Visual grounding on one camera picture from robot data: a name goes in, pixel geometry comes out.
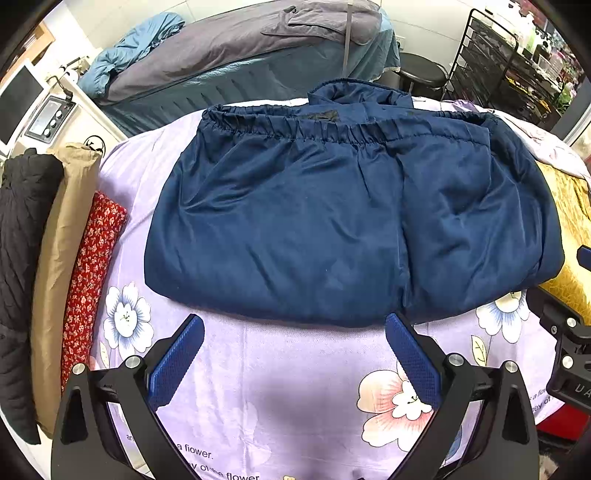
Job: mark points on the black round stool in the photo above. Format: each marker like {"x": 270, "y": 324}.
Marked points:
{"x": 422, "y": 71}

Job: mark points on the green plastic bottle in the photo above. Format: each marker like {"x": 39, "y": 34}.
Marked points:
{"x": 531, "y": 41}

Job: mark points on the folded red floral cloth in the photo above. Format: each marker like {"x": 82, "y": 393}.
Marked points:
{"x": 90, "y": 277}

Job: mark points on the purple floral bed sheet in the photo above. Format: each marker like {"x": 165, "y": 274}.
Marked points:
{"x": 286, "y": 369}

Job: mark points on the blue duvet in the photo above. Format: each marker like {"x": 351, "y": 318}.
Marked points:
{"x": 120, "y": 55}

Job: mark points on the folded gold patterned garment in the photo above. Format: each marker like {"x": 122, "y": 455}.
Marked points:
{"x": 568, "y": 207}

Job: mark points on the white machine cabinet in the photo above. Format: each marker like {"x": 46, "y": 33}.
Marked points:
{"x": 97, "y": 124}

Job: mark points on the grey blanket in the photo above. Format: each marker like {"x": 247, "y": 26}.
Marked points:
{"x": 221, "y": 41}

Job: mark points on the teal skirted massage bed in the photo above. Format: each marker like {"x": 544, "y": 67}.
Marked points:
{"x": 240, "y": 83}

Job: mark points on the navy blue padded jacket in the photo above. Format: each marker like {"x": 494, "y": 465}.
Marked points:
{"x": 323, "y": 207}

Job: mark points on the folded tan cloth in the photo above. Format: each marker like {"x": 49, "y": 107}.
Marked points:
{"x": 62, "y": 254}

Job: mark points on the folded black knit garment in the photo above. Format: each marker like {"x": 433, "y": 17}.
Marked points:
{"x": 23, "y": 254}

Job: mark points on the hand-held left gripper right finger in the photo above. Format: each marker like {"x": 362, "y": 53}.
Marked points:
{"x": 413, "y": 362}

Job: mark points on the green potted plant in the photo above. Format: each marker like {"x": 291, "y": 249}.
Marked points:
{"x": 567, "y": 99}

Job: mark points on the white wall socket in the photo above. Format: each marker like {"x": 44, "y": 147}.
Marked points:
{"x": 401, "y": 43}

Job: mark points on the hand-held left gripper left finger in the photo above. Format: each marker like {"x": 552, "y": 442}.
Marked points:
{"x": 178, "y": 362}

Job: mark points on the white framed monitor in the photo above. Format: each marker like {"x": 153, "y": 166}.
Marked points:
{"x": 18, "y": 106}

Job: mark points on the red object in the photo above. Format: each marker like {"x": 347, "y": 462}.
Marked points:
{"x": 558, "y": 427}

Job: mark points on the wooden wall shelf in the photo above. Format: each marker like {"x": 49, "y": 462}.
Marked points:
{"x": 34, "y": 41}

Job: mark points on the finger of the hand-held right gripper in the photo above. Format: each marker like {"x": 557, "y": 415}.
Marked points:
{"x": 585, "y": 257}
{"x": 554, "y": 309}

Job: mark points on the silver control panel with knobs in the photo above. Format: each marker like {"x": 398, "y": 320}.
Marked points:
{"x": 48, "y": 117}

